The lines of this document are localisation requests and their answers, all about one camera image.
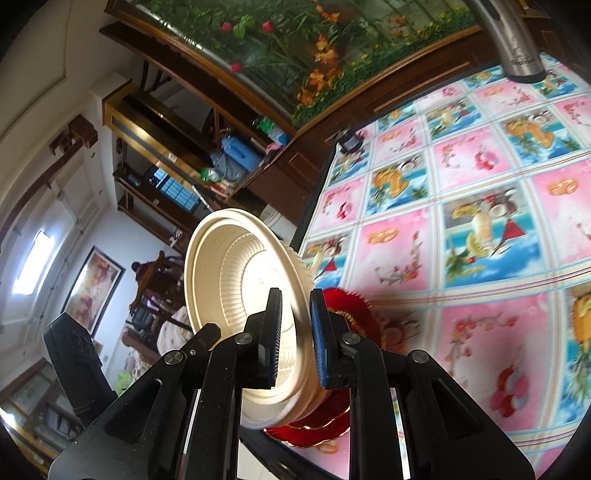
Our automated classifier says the white bucket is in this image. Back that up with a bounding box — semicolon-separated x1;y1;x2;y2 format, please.
261;205;296;241

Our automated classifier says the ceiling light panel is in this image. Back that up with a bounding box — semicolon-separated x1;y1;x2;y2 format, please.
13;231;54;296

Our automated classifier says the small black jar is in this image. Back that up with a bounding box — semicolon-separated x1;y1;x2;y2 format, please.
336;127;365;154

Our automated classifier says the blue plastic jug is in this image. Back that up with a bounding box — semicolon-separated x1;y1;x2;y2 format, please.
221;134;262;171

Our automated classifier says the framed wall painting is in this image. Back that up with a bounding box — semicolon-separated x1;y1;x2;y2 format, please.
62;246;126;335

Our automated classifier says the green bottle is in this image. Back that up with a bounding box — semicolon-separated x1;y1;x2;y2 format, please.
254;115;287;139

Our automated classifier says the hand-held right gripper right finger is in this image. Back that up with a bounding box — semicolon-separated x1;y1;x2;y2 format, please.
308;287;537;480

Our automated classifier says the flower wall mural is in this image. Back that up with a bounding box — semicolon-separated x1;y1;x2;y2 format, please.
111;0;481;125

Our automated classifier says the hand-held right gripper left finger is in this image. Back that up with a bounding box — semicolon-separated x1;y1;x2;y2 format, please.
46;287;284;480

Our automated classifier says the cream folded blanket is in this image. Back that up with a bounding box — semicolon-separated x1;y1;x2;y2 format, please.
157;309;195;356

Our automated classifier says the carved wooden chair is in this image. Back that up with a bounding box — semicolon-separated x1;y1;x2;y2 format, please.
129;251;185;324

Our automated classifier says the gold wooden pillar cabinet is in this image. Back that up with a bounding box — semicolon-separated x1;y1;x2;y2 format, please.
102;80;213;171

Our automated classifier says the grey blue water bottle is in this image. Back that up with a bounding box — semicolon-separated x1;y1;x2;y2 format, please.
210;150;245;183

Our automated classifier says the stainless steel thermos flask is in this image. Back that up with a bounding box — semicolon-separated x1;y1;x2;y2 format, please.
466;0;548;85

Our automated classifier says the dark wooden cabinet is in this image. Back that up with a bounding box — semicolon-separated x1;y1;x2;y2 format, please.
99;21;509;232

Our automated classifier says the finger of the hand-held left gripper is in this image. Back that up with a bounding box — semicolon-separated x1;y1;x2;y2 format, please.
42;313;118;428

